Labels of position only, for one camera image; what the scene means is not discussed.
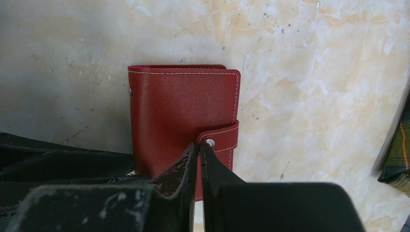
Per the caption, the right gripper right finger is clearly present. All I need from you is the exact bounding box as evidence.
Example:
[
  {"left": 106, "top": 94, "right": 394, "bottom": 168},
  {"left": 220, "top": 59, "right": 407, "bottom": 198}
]
[{"left": 199, "top": 143, "right": 365, "bottom": 232}]

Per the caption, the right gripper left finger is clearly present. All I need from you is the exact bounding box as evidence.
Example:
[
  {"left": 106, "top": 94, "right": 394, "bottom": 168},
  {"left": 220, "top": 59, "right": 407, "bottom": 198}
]
[{"left": 6, "top": 143, "right": 198, "bottom": 232}]

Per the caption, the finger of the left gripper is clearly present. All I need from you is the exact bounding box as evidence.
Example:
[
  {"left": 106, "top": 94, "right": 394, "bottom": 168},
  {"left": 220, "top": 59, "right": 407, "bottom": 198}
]
[{"left": 0, "top": 132, "right": 149, "bottom": 221}]

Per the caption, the yellow plaid cloth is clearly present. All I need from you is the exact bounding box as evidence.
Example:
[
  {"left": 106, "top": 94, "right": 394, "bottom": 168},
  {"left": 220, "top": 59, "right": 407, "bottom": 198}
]
[{"left": 378, "top": 98, "right": 410, "bottom": 196}]

